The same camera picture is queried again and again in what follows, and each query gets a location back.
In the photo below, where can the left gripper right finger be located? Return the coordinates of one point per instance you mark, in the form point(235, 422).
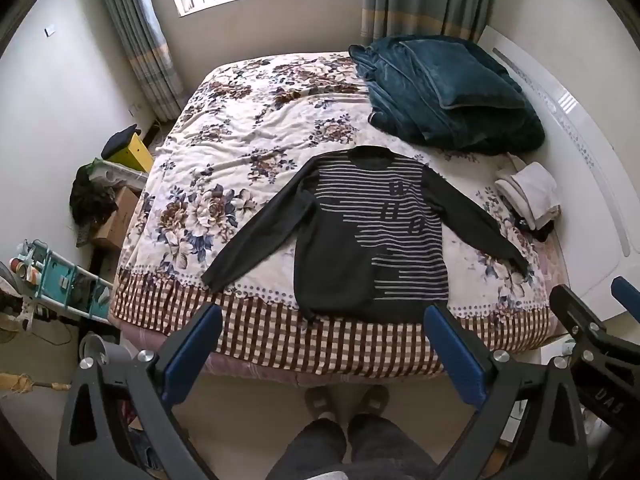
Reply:
point(550, 442)

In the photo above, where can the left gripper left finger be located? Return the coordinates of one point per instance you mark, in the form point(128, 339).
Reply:
point(94, 440)

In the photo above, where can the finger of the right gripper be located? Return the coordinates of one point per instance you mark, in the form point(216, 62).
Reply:
point(588, 332)
point(627, 295)

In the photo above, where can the black striped sweater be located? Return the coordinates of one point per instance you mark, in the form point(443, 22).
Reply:
point(367, 225)

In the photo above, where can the folded white clothes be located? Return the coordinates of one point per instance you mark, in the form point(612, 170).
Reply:
point(532, 192)

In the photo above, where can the white headboard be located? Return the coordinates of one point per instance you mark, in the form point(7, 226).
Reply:
point(598, 229)

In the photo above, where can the person legs with slippers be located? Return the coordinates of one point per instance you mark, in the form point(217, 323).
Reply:
point(369, 447)

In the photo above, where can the teal storage rack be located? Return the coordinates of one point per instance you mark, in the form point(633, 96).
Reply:
point(59, 284)

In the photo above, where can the cardboard box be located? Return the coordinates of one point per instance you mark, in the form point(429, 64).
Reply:
point(112, 234)

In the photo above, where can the white appliance on floor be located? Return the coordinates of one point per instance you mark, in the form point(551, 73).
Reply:
point(114, 175)

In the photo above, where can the teal plush blanket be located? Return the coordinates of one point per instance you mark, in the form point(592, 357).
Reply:
point(446, 93)

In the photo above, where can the yellow box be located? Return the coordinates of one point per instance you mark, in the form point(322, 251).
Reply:
point(135, 155)

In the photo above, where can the left grey curtain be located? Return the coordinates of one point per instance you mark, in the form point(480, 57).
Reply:
point(148, 53)

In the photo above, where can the wall switch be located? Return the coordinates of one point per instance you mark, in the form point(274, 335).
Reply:
point(50, 30)

